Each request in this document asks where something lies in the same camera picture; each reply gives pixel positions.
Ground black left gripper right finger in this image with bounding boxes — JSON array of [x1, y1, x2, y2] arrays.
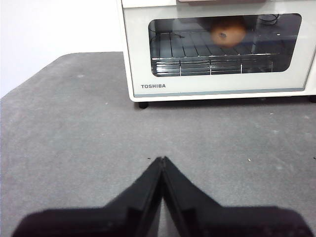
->
[[161, 156, 312, 237]]

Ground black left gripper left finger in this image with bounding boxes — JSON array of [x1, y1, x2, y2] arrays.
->
[[11, 157, 165, 237]]

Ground glass oven door with handle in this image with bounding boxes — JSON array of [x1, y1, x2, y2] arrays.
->
[[122, 0, 311, 98]]

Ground brown toy potato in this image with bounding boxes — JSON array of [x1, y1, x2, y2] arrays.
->
[[209, 21, 247, 48]]

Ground cream toaster oven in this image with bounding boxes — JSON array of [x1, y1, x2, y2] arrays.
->
[[116, 0, 316, 109]]

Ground metal wire oven rack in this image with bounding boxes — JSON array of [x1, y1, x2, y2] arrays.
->
[[151, 31, 282, 75]]

